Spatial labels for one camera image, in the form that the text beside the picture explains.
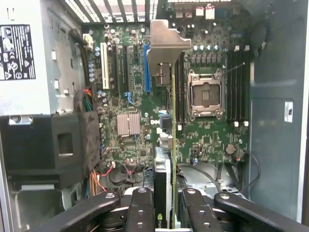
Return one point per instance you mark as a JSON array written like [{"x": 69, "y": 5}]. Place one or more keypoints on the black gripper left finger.
[{"x": 142, "y": 212}]

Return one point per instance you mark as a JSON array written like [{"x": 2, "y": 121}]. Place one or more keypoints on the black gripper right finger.
[{"x": 199, "y": 212}]

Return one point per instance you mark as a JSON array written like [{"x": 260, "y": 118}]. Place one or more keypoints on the round coin cell battery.
[{"x": 230, "y": 149}]

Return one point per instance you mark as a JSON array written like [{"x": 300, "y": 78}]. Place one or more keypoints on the green motherboard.
[{"x": 212, "y": 135}]

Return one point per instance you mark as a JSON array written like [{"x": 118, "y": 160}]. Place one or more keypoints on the silver chipset heatsink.
[{"x": 128, "y": 124}]

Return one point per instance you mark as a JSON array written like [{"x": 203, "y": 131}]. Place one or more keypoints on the metal CPU socket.
[{"x": 206, "y": 94}]

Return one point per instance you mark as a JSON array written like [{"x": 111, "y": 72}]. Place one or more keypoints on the black RAM slot bank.
[
  {"x": 181, "y": 91},
  {"x": 237, "y": 91}
]

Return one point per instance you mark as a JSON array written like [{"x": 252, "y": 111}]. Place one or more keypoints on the black plastic fan shroud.
[{"x": 36, "y": 149}]

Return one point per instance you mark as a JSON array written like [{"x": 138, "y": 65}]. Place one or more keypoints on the white barcode sticker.
[{"x": 288, "y": 111}]

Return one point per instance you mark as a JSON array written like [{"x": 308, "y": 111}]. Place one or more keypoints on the blue expansion slot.
[{"x": 147, "y": 70}]

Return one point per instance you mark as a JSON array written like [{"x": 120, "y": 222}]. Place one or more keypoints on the long black expansion slot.
[
  {"x": 126, "y": 70},
  {"x": 116, "y": 70}
]

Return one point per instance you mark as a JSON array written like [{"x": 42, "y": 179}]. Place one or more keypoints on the thin socket locking lever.
[{"x": 234, "y": 67}]

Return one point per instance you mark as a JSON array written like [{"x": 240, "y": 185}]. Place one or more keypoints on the white expansion slot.
[{"x": 105, "y": 67}]

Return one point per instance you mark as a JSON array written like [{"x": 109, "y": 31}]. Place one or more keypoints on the black open PC case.
[{"x": 272, "y": 72}]

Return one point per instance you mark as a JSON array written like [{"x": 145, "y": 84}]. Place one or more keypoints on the short black expansion slot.
[{"x": 135, "y": 52}]

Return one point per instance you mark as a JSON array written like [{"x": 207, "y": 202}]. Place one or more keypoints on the grey power supply unit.
[{"x": 43, "y": 72}]

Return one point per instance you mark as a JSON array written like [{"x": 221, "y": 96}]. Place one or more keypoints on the white power connector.
[{"x": 88, "y": 39}]

